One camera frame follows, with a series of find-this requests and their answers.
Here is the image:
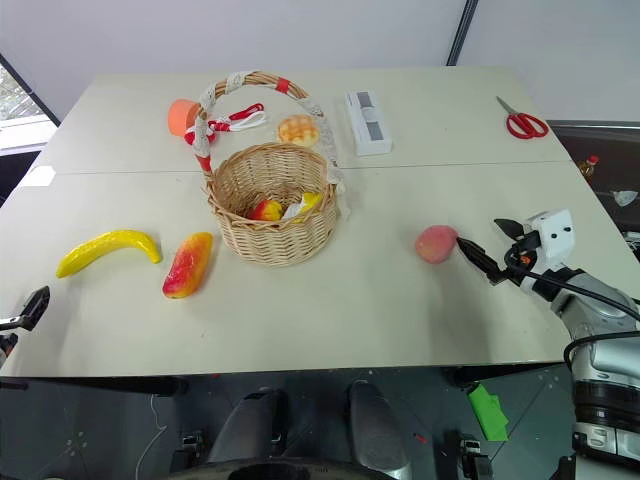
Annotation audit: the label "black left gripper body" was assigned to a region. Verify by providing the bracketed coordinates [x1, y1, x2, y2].
[0, 315, 23, 371]

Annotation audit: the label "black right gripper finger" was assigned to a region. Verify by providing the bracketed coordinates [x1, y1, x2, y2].
[493, 216, 525, 243]
[456, 236, 505, 287]

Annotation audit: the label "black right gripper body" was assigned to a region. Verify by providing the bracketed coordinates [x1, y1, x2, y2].
[503, 230, 543, 277]

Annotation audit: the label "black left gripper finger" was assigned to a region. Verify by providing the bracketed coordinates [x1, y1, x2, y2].
[18, 285, 52, 332]

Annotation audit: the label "pink toy peach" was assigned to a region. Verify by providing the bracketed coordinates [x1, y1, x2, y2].
[414, 224, 460, 264]

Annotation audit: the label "yellow toy banana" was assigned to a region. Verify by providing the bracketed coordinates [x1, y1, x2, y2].
[55, 229, 164, 280]

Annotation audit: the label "yellow bottle with red cap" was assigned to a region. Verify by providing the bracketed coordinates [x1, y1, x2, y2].
[574, 154, 601, 182]

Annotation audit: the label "green tape piece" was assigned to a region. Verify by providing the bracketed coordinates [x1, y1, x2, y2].
[466, 381, 512, 443]

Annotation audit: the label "red yellow toy mango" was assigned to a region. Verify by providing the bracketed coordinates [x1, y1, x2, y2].
[161, 231, 215, 300]

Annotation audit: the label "white box with grey inserts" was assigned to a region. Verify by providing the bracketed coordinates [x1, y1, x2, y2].
[344, 90, 394, 158]

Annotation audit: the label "dark rounded shape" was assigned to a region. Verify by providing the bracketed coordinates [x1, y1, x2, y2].
[206, 386, 290, 466]
[348, 379, 413, 480]

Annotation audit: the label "black pillar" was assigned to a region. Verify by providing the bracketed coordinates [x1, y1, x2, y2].
[446, 0, 480, 67]

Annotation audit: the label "red yellow toy apple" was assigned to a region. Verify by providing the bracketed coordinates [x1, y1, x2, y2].
[247, 199, 285, 223]

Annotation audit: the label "toy melon bread bun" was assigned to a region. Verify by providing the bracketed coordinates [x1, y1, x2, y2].
[277, 114, 321, 148]

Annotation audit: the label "orange plastic cup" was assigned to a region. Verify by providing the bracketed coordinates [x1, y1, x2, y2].
[167, 98, 201, 139]

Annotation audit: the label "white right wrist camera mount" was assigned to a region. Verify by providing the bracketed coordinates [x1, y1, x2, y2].
[521, 209, 575, 262]

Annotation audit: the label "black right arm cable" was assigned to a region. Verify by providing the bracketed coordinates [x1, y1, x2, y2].
[503, 247, 640, 369]

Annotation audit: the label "red handled scissors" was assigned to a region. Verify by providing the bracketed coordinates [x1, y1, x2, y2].
[495, 95, 550, 140]

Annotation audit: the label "wicker basket with wrapped handle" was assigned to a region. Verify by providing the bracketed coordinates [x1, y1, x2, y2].
[184, 70, 352, 267]

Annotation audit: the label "red and white cord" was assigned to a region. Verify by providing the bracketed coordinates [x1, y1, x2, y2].
[207, 102, 268, 135]

